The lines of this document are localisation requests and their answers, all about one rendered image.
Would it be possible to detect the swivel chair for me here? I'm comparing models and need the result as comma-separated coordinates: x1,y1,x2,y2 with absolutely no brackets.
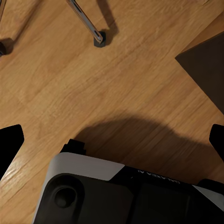
0,0,105,57

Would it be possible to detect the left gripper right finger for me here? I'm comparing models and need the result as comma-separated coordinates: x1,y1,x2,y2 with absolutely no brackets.
209,124,224,162

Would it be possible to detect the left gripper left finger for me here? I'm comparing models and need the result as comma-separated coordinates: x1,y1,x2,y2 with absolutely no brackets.
0,124,24,180

